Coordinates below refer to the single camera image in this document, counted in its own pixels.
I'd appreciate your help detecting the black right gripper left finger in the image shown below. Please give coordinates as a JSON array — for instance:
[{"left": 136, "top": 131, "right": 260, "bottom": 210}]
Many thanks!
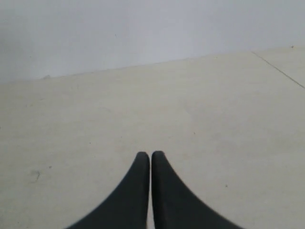
[{"left": 69, "top": 152, "right": 150, "bottom": 229}]

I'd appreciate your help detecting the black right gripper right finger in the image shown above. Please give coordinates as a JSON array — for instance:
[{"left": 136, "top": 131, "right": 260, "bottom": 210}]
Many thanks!
[{"left": 151, "top": 151, "right": 240, "bottom": 229}]

